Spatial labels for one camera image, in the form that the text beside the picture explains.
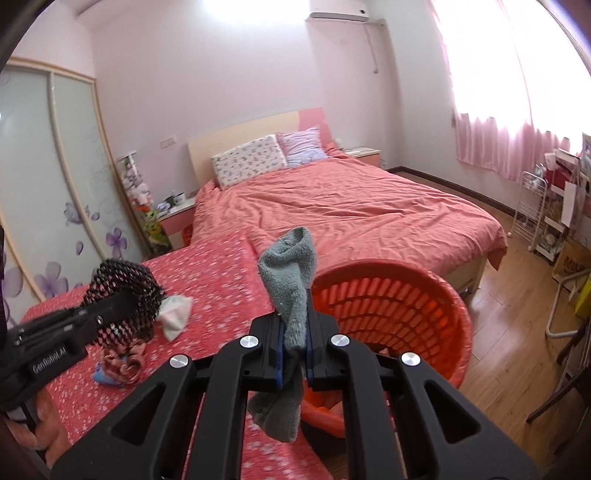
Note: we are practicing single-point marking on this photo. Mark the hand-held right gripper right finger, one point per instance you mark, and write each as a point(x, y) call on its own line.
point(310, 364)

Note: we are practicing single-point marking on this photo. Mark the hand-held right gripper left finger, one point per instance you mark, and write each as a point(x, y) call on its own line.
point(279, 369)

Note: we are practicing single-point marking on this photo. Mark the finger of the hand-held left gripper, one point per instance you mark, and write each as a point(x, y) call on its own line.
point(120, 307)

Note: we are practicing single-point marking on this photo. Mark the black dotted hair scrunchie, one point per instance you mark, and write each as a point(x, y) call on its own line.
point(124, 277)

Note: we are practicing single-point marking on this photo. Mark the white sock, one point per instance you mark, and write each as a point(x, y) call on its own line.
point(175, 316)

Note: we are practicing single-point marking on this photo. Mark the red checkered scrunchie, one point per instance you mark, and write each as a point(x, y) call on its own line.
point(122, 364)

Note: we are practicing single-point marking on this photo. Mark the orange plastic laundry basket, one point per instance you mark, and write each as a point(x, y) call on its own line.
point(392, 300)

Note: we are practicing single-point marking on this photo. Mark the grey sock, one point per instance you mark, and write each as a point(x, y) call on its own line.
point(291, 258)

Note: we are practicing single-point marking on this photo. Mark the person's left hand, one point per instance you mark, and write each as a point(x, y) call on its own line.
point(46, 434)

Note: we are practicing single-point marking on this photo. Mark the small red bin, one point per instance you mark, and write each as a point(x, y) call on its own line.
point(188, 235)

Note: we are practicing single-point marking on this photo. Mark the red floral tablecloth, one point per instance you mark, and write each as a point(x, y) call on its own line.
point(217, 286)

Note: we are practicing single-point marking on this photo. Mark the pink and white nightstand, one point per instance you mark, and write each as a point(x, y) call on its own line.
point(364, 152)
point(178, 221)

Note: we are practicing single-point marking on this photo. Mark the clear column of plush toys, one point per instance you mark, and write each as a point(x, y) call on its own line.
point(138, 194)

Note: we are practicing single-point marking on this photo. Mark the dark mug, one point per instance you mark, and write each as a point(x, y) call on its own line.
point(169, 202)

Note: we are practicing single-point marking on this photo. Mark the white mug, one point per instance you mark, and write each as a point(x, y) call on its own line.
point(179, 198)

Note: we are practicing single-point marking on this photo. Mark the wardrobe with flower-print glass doors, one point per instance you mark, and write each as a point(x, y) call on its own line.
point(60, 184)

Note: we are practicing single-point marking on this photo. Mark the salmon duvet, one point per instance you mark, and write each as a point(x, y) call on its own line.
point(369, 207)

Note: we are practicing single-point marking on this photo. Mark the white floral pillow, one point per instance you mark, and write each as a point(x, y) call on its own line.
point(249, 161)

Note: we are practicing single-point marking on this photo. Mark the wooden bed with pink headboard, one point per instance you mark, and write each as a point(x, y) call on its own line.
point(244, 129)

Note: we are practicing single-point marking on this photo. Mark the pink striped pillow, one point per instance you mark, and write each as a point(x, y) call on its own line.
point(302, 145)

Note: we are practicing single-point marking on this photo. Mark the brown cardboard box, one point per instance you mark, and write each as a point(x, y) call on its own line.
point(570, 263)

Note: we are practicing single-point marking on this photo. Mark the white storage cart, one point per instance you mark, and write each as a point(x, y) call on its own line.
point(554, 226)

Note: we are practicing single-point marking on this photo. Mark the pink window curtain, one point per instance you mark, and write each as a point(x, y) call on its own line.
point(489, 147)

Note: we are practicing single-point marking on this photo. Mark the white air conditioner pipe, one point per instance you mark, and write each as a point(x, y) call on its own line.
point(375, 50)

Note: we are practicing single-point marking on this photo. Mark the white wall switch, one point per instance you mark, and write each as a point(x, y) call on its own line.
point(168, 141)

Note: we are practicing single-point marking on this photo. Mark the white metal frame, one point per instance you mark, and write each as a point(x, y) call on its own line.
point(551, 314)

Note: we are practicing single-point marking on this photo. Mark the white wall air conditioner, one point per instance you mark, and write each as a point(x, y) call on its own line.
point(337, 11)

